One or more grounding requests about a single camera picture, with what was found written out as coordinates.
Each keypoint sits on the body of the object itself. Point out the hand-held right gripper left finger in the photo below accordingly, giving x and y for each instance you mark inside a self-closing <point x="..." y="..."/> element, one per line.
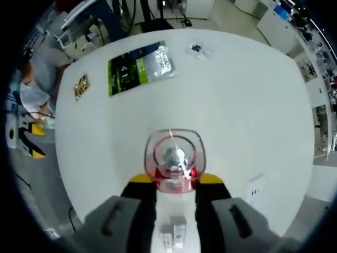
<point x="139" y="210"/>

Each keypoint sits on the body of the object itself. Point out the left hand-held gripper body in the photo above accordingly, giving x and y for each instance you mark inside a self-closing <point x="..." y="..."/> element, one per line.
<point x="11" y="134"/>

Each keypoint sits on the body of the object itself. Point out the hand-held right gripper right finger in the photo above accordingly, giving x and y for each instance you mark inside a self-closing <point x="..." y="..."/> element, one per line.
<point x="208" y="218"/>

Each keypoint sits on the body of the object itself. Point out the small gold packet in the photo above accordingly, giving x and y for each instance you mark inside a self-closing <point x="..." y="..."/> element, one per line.
<point x="82" y="88"/>

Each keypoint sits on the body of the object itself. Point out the red collar skincare pump bottle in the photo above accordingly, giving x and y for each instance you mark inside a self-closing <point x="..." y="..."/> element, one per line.
<point x="172" y="158"/>

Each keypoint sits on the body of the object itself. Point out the person's white shirt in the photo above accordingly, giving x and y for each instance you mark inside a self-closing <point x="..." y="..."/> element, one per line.
<point x="34" y="97"/>

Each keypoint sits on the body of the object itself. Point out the white table socket panel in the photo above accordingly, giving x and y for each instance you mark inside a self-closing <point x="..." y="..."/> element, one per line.
<point x="255" y="191"/>

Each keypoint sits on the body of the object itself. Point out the green black foil packet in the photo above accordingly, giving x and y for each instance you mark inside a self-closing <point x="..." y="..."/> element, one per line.
<point x="123" y="76"/>

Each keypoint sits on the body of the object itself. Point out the small clear dark packet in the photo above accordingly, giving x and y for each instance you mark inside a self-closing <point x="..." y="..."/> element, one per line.
<point x="196" y="48"/>

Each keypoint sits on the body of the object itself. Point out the blue box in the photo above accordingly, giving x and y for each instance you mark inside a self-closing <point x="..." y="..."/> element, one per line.
<point x="281" y="11"/>

